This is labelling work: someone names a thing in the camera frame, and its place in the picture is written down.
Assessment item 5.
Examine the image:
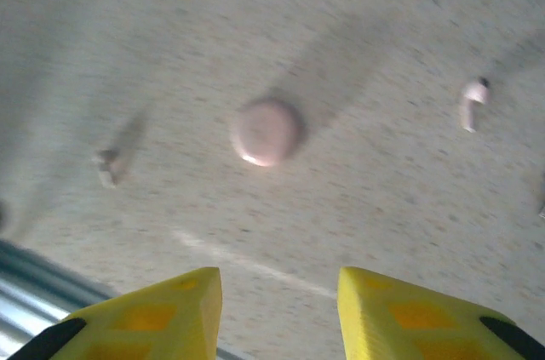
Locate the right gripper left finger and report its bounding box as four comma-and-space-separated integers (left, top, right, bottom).
6, 266, 224, 360

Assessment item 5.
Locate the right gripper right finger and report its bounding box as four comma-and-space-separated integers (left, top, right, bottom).
337, 266, 545, 360

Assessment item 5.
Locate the pink wireless earbud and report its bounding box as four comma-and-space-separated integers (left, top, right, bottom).
92, 147, 129, 189
458, 76, 491, 134

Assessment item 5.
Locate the pink round charging case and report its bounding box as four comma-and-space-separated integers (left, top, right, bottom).
229, 95, 306, 168

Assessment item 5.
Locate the aluminium mounting rail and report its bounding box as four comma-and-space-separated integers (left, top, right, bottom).
0, 240, 118, 360

